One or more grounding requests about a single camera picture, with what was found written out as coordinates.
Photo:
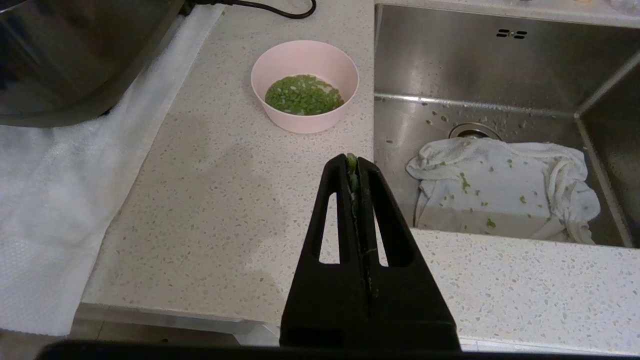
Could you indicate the pink bowl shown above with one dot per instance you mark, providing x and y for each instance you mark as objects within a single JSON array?
[{"x": 305, "y": 55}]

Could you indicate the metal sink drain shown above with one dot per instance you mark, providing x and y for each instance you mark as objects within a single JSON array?
[{"x": 470, "y": 131}]

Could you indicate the white crumpled cloth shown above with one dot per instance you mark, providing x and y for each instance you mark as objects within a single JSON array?
[{"x": 500, "y": 175}]

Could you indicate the white towel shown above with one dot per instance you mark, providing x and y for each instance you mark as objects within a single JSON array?
[{"x": 50, "y": 200}]

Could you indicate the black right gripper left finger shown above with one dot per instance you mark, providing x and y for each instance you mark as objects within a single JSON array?
[{"x": 320, "y": 305}]

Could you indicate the chopped green vegetables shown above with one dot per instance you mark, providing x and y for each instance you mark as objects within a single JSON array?
[{"x": 305, "y": 97}]

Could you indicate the stainless steel sink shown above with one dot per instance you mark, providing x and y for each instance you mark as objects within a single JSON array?
[{"x": 475, "y": 65}]

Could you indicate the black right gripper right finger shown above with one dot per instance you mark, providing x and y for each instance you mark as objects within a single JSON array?
[{"x": 410, "y": 305}]

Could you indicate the green vegetable scrap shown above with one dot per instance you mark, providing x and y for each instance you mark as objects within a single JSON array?
[{"x": 352, "y": 164}]

